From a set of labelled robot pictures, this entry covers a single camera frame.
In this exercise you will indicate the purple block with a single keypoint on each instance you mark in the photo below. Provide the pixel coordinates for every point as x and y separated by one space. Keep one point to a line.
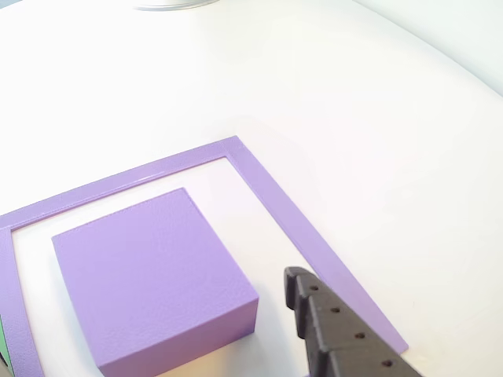
149 267

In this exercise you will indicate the green square frame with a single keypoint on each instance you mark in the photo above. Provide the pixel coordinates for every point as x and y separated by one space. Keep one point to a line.
3 337

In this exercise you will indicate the purple square frame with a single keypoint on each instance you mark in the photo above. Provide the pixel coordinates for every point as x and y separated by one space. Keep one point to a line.
275 204

